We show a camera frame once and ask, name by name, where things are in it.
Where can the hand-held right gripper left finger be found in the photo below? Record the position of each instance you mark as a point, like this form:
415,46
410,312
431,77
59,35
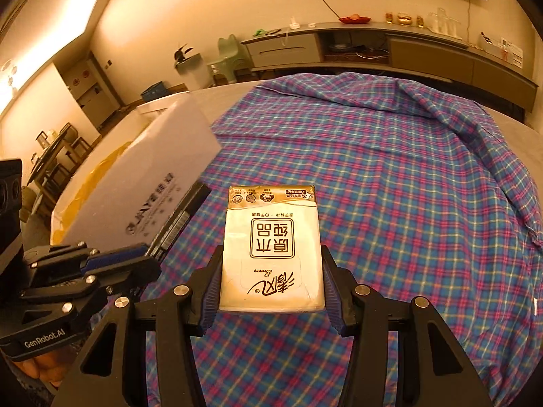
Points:
211,305

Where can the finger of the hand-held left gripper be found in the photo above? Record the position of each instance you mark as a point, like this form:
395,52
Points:
85,289
114,260

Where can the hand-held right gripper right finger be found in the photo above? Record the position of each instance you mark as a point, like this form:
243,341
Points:
333,305

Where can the white gold tissue pack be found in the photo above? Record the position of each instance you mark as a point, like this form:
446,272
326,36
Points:
271,241

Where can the white plastic storage box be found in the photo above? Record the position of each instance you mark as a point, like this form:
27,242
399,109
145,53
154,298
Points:
161,157

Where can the yellow plastic bag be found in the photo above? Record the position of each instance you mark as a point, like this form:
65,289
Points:
97,169

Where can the blue pink plaid cloth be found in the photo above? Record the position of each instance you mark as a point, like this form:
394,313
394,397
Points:
382,199

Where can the wooden dining chair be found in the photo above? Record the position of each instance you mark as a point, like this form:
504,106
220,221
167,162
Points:
80,144

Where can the dark dining table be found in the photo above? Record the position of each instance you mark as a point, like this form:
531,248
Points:
46,157

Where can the beige cupboard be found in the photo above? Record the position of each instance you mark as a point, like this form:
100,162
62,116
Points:
91,93

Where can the blue plastic crate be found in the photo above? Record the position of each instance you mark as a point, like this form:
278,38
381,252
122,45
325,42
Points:
153,90

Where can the pale green bin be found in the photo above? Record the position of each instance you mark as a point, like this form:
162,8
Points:
193,72

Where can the green plastic chair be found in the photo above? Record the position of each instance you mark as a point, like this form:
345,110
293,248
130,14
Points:
229,55

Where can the long grey TV cabinet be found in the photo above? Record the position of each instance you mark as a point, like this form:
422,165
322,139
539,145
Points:
424,57

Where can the small green object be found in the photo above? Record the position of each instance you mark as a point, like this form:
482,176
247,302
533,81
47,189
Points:
262,32

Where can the red plate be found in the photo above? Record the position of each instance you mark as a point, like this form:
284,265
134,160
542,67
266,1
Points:
355,19

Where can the wide amber glass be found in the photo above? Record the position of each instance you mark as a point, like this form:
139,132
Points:
404,19

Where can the cluster of clear glass cups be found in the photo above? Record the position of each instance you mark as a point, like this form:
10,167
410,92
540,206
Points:
443,23

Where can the white desktop organiser box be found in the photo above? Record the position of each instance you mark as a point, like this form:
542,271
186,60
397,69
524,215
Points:
505,51

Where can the round wall decoration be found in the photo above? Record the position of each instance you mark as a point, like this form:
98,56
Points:
8,74

